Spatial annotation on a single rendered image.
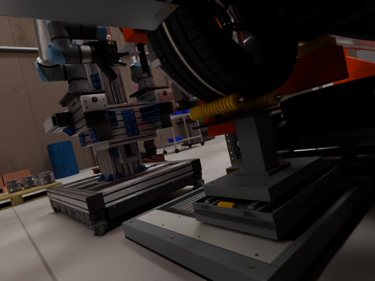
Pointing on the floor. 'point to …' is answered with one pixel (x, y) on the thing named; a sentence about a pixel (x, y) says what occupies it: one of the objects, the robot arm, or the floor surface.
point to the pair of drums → (62, 159)
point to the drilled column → (232, 151)
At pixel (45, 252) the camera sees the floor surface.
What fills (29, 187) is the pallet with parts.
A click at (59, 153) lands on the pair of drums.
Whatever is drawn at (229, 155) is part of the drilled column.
